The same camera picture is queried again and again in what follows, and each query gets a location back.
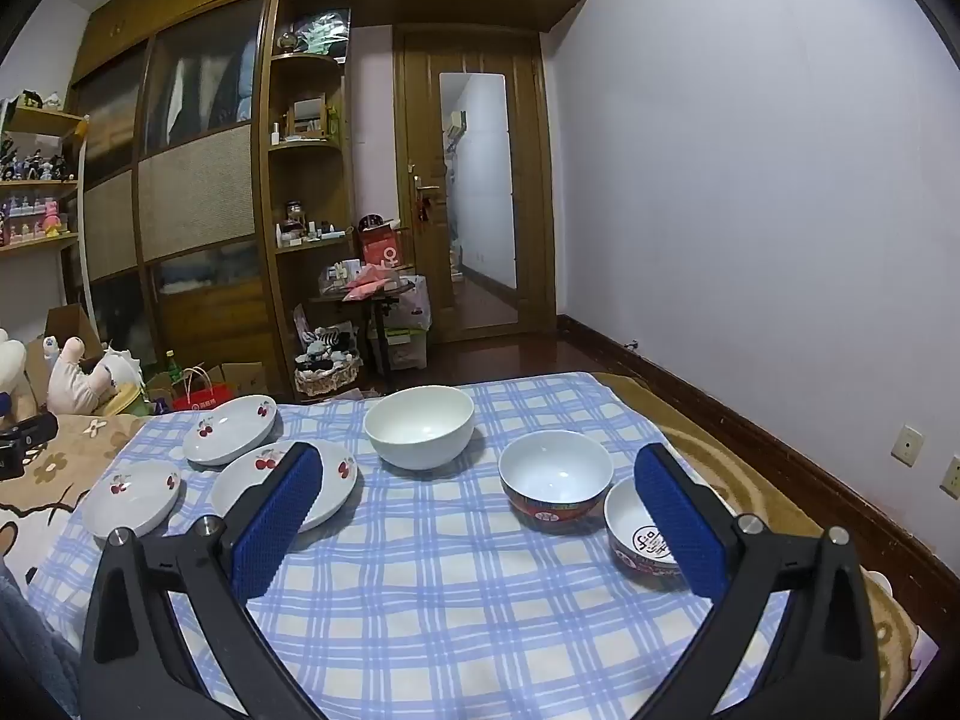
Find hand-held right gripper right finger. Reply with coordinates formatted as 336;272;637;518
630;444;880;720

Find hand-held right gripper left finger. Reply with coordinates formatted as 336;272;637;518
79;441;325;720

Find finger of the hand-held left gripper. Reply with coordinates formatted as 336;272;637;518
0;411;59;481

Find white cherry print plate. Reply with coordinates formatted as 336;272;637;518
80;461;182;539
184;394;278;466
210;441;359;533

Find red patterned bowl plain inside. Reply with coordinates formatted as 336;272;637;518
499;430;614;533

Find large plain white bowl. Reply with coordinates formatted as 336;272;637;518
364;385;476;472

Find beige plush toy blue paws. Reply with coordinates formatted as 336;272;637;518
41;334;113;417

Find yellow green plush toy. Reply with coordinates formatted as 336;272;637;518
94;382;151;417

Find white fluffy plush toy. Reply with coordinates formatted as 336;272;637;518
101;345;143;392

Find open cardboard box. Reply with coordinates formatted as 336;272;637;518
202;361;271;398
26;305;106;391

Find red paper shopping bag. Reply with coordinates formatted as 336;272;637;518
171;366;237;412

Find wicker basket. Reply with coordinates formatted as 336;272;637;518
294;356;365;398

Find blue plaid cloth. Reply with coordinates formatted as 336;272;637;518
26;371;796;720

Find striped plush toys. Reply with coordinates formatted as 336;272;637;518
296;322;361;372

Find row of pink figurines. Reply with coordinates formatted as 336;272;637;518
0;195;80;245

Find white pole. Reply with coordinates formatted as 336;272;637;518
77;116;95;316

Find small black side table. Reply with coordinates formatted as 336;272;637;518
307;281;421;376

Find blue-grey fleece cloth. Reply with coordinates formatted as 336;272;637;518
0;562;80;720

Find clear plastic storage box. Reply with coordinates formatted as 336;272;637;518
367;274;433;372

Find pink packet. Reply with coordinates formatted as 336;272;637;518
341;274;398;302

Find pile of small boxes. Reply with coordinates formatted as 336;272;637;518
322;259;368;293

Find row of dark figurines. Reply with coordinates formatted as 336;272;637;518
0;142;76;182

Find wooden corner shelf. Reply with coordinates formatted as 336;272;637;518
259;0;357;398

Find row of cosmetic bottles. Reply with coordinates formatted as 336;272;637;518
276;202;353;248

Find red bag with white print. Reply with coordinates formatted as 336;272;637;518
358;225;402;271

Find wooden wardrobe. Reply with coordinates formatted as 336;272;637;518
67;0;282;398

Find wooden door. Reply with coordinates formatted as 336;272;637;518
394;26;560;346

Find wooden wall shelf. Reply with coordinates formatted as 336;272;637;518
0;101;89;256

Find small wooden frame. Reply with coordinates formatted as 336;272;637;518
292;94;329;137

